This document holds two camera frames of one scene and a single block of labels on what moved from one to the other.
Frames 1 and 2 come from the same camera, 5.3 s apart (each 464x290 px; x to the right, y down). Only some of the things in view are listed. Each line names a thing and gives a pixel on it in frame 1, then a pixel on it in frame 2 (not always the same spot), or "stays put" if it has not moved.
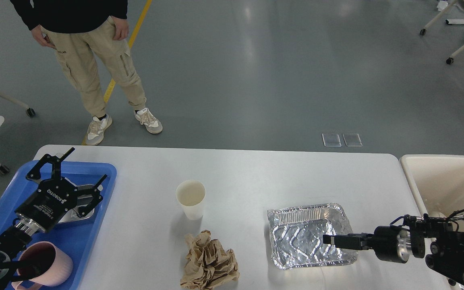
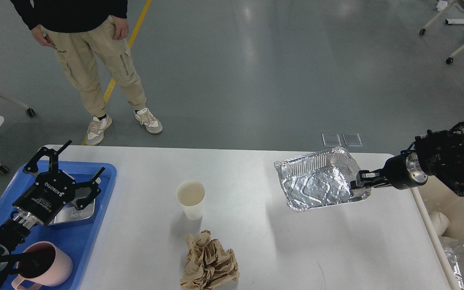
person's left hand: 122,28 stays put
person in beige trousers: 83,32 stays put
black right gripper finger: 364,241 to 382,182
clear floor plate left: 331,140 stays put
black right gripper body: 392,244 to 404,171
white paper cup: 191,194 stays put
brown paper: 208,266 stays put
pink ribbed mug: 53,267 stays put
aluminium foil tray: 296,235 to 320,179
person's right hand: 43,39 stays put
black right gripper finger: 362,235 to 366,175
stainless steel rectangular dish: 83,199 stays put
